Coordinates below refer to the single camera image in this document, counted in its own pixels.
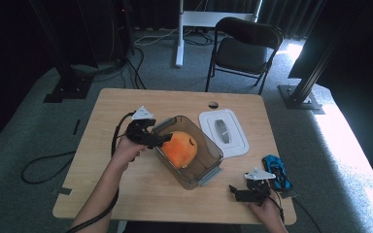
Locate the white floor cable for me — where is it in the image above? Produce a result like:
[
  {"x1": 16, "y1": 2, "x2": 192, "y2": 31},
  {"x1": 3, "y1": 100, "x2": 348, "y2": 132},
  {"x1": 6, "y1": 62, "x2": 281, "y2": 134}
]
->
[{"x1": 134, "y1": 27, "x2": 180, "y2": 47}]

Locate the black folding chair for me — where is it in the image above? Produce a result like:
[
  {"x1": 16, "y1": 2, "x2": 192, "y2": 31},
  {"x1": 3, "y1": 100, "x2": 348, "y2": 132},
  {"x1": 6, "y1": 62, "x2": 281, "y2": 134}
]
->
[{"x1": 204, "y1": 17, "x2": 285, "y2": 96}]

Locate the black floor cable loop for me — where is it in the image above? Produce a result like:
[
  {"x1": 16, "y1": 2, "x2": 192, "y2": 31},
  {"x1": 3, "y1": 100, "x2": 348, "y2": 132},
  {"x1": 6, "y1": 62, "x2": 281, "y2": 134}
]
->
[{"x1": 20, "y1": 150, "x2": 77, "y2": 184}]

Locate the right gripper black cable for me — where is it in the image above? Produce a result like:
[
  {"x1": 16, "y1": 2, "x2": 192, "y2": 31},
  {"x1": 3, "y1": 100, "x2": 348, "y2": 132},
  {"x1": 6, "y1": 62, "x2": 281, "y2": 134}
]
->
[{"x1": 270, "y1": 193, "x2": 323, "y2": 233}]

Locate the black floor cable bundle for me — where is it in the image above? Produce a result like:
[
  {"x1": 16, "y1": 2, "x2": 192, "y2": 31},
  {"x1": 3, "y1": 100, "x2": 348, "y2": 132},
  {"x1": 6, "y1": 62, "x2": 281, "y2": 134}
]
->
[{"x1": 93, "y1": 47, "x2": 148, "y2": 90}]

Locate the grey tape piece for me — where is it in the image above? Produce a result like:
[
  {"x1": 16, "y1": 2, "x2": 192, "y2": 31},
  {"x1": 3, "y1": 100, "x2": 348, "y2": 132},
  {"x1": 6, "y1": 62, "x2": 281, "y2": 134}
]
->
[
  {"x1": 280, "y1": 188, "x2": 299, "y2": 200},
  {"x1": 51, "y1": 186, "x2": 74, "y2": 196}
]

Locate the translucent grey storage box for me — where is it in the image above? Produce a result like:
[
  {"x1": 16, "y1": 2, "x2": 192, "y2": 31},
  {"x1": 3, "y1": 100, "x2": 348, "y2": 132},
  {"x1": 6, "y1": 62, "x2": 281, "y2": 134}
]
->
[{"x1": 151, "y1": 115, "x2": 224, "y2": 191}]

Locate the person's left hand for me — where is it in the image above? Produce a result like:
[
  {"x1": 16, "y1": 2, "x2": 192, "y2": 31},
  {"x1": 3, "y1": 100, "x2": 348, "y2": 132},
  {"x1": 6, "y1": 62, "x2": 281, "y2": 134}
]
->
[{"x1": 109, "y1": 137, "x2": 148, "y2": 173}]

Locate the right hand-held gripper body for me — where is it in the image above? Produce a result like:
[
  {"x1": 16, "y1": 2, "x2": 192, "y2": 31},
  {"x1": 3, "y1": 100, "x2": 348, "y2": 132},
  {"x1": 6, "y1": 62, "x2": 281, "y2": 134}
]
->
[{"x1": 238, "y1": 167, "x2": 277, "y2": 207}]

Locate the white desk frame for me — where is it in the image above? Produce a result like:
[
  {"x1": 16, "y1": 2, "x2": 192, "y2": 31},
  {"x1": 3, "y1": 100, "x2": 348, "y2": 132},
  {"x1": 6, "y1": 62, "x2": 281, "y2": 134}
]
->
[{"x1": 175, "y1": 0, "x2": 263, "y2": 68}]

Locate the white box lid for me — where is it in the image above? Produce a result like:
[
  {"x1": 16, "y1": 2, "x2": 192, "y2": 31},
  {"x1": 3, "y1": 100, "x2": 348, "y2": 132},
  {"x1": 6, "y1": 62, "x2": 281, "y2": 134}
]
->
[{"x1": 198, "y1": 108, "x2": 251, "y2": 159}]

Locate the blue toy car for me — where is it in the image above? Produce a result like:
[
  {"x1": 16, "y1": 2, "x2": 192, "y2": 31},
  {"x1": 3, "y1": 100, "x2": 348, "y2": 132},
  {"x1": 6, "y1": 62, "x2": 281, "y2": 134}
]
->
[{"x1": 261, "y1": 154, "x2": 294, "y2": 192}]

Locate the orange plush toy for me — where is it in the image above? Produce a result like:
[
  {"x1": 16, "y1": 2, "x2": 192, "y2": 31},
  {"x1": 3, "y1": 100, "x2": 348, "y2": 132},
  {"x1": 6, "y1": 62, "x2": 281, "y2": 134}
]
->
[{"x1": 160, "y1": 130, "x2": 198, "y2": 170}]

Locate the dark curtain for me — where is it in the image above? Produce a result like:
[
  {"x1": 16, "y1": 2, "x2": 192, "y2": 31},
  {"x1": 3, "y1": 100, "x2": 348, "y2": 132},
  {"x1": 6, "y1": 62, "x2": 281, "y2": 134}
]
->
[{"x1": 203, "y1": 0, "x2": 326, "y2": 40}]

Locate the black tape strip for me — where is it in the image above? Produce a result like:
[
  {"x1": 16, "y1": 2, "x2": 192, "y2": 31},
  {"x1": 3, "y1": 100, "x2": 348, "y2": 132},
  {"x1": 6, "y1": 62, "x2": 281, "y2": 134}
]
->
[{"x1": 72, "y1": 118, "x2": 82, "y2": 136}]

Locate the person's right hand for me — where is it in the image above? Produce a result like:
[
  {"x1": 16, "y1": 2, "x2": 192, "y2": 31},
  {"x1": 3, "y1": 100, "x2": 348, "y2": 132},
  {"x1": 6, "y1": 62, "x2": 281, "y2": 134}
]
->
[{"x1": 248, "y1": 197, "x2": 286, "y2": 228}]

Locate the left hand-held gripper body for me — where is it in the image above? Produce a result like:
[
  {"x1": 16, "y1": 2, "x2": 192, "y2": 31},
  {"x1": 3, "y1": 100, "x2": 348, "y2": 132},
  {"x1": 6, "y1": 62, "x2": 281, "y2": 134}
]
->
[{"x1": 124, "y1": 105, "x2": 159, "y2": 148}]

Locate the black metal stand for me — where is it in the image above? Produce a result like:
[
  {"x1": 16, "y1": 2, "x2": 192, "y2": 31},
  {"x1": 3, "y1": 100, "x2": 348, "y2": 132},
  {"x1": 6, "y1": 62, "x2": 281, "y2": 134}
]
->
[
  {"x1": 28, "y1": 0, "x2": 95, "y2": 104},
  {"x1": 277, "y1": 32, "x2": 326, "y2": 115}
]

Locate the dark equipment rack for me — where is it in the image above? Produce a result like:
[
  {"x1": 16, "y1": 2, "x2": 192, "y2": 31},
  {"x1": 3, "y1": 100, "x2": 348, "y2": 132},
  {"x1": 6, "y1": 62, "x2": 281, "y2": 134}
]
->
[{"x1": 74, "y1": 0, "x2": 136, "y2": 70}]

